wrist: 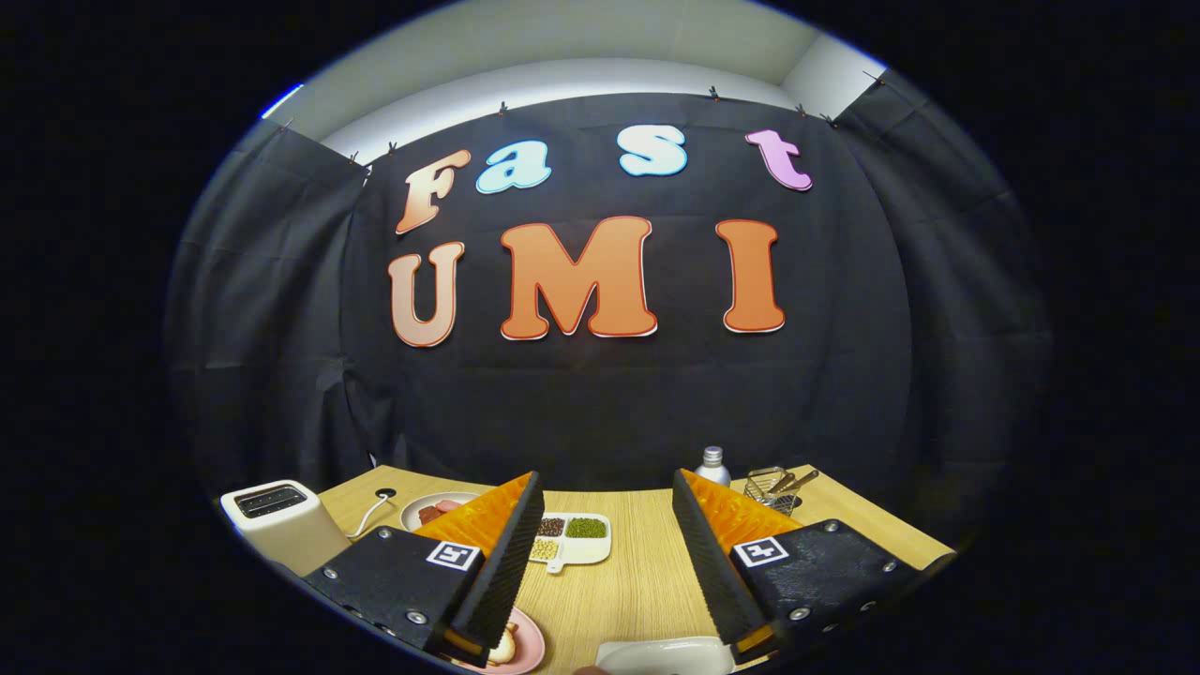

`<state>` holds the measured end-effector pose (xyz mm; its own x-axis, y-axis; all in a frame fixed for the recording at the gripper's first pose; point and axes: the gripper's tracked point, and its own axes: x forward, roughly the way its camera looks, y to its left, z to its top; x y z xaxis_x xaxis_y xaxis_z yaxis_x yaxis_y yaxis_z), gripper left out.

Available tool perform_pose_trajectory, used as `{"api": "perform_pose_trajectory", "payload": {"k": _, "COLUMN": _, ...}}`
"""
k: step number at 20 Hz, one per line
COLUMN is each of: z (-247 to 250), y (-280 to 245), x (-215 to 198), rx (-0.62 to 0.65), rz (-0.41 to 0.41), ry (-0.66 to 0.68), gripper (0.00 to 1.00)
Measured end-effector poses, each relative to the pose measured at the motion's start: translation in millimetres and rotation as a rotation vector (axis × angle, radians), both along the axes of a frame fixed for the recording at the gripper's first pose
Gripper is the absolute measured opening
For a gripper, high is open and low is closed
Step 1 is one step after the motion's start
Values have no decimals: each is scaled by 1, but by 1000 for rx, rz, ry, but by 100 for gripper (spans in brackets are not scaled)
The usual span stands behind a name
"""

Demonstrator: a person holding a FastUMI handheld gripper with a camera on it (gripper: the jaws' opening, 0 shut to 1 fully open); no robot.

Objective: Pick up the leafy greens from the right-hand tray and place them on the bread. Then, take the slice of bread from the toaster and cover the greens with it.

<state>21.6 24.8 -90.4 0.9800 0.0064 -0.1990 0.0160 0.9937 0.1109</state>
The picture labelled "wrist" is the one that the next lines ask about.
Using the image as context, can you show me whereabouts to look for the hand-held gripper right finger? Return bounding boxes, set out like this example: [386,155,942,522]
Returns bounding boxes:
[671,469,957,657]

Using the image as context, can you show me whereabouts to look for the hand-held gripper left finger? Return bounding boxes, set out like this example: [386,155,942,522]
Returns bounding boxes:
[302,471,546,668]

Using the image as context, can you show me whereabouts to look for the pink plate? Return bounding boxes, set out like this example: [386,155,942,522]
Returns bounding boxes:
[450,607,547,675]

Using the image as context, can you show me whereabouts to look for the white divided tray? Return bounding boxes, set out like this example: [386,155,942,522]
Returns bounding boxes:
[528,512,612,574]

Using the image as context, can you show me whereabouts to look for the white shallow dish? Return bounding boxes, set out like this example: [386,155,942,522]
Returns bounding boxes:
[596,637,737,675]

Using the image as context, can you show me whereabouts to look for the grey round plate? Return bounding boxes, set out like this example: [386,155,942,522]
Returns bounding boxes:
[400,492,484,533]

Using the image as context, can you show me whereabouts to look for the white toaster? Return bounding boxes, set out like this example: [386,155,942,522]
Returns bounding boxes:
[220,480,353,578]

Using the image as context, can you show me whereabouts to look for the ceiling light strip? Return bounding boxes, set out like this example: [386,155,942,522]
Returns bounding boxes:
[261,82,306,120]

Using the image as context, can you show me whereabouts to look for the metal wire basket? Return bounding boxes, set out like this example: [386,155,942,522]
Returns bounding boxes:
[745,466,803,517]

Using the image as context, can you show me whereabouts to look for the white toaster cable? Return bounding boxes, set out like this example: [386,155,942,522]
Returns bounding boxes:
[345,491,395,539]

